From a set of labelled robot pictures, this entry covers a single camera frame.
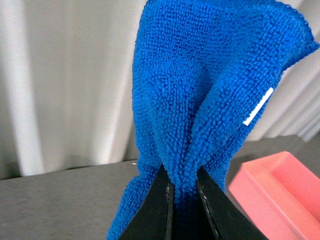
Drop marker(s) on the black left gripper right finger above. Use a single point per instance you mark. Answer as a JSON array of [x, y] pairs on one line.
[[218, 217]]

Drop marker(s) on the pink plastic tray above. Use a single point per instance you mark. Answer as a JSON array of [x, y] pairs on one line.
[[280, 195]]

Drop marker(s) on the blue microfiber cloth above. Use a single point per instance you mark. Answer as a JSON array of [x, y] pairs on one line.
[[200, 67]]

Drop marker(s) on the white pleated curtain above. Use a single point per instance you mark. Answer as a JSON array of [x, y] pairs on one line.
[[66, 79]]

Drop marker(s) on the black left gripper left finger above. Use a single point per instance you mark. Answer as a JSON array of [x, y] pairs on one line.
[[154, 218]]

